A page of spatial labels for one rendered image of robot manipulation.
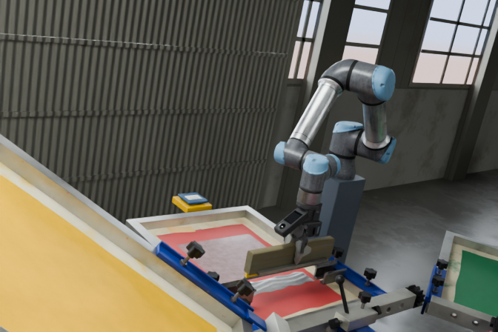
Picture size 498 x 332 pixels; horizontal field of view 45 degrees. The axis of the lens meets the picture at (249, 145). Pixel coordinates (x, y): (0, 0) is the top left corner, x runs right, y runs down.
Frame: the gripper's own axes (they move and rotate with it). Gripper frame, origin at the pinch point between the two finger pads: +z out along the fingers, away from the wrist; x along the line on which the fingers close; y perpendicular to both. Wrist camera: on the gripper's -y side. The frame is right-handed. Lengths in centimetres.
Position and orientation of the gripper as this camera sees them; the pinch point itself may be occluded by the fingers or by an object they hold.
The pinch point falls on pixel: (290, 258)
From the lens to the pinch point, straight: 201.4
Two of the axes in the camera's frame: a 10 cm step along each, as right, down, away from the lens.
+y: 7.9, -0.3, 6.2
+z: -1.8, 9.4, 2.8
